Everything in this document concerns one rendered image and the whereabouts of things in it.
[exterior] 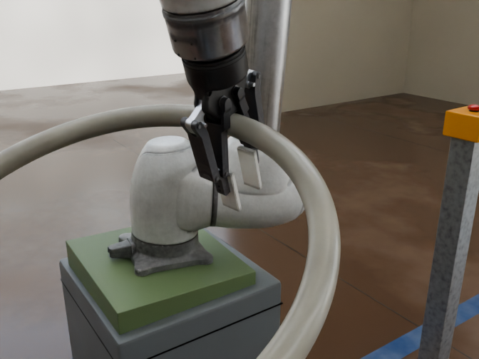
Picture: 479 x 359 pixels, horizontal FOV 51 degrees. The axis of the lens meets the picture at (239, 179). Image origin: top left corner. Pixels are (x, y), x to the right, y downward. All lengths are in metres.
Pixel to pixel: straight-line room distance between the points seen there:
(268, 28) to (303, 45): 5.47
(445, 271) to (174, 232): 1.06
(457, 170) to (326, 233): 1.29
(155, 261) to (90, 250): 0.18
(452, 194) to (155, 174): 1.04
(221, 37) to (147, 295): 0.65
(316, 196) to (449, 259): 1.37
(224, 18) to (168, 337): 0.71
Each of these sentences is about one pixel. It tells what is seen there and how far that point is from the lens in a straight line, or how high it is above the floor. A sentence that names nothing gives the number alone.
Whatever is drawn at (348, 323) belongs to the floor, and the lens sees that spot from 2.46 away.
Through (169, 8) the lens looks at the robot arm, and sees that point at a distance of 0.55.
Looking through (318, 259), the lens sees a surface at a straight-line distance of 0.45.
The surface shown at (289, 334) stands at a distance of 0.41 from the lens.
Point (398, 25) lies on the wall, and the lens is 7.78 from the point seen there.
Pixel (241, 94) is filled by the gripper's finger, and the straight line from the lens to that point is 0.63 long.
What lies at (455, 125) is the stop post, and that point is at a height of 1.04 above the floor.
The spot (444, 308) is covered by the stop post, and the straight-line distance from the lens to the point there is 1.94.
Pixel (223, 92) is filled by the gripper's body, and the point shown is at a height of 1.31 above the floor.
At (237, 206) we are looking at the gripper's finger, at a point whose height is 1.15.
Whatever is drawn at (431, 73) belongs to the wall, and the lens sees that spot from 7.78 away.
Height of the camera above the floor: 1.43
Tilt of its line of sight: 20 degrees down
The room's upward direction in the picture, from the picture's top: straight up
